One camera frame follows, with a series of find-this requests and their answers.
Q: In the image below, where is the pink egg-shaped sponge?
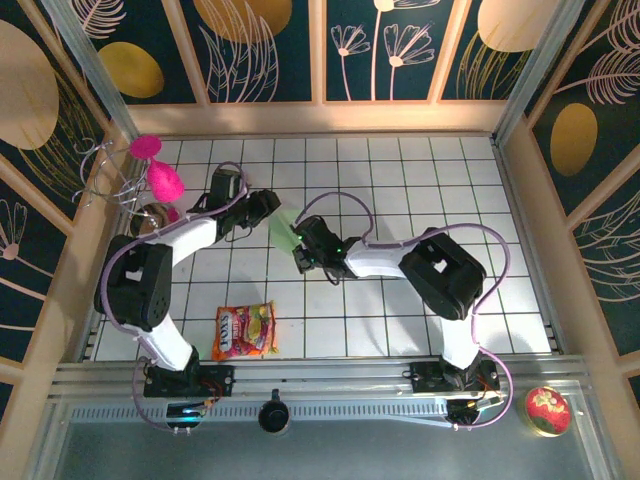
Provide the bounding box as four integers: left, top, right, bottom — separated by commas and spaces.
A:
146, 159, 186, 204

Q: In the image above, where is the orange Fox's candy bag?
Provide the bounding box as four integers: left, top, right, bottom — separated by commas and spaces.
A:
210, 299, 280, 362

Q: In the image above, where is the pink flat round sponge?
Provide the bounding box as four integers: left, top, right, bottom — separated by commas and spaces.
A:
130, 134, 164, 160

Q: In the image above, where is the small controller board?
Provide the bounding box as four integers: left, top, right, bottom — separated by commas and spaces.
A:
446, 393, 504, 430
166, 399, 207, 432

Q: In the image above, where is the red round floral tin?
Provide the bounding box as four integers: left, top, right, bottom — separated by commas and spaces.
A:
523, 385, 572, 439

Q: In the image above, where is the aluminium mounting rail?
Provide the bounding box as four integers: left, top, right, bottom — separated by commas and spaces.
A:
47, 353, 591, 401

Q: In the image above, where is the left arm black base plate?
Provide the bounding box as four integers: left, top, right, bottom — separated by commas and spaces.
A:
143, 363, 236, 399

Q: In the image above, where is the perforated metal cable duct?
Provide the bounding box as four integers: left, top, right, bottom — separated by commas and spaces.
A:
69, 403, 451, 422

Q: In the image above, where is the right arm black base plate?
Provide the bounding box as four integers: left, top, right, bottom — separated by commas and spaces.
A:
401, 359, 501, 396

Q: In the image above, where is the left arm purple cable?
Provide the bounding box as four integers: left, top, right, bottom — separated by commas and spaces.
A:
101, 160, 250, 432

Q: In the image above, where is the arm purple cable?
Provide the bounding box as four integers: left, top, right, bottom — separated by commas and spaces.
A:
101, 160, 250, 432
294, 192, 516, 432

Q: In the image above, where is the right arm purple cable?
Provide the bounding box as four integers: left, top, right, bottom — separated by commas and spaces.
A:
294, 192, 516, 432

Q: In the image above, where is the aluminium frame post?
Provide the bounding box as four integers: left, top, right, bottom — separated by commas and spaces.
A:
492, 0, 571, 146
42, 0, 140, 140

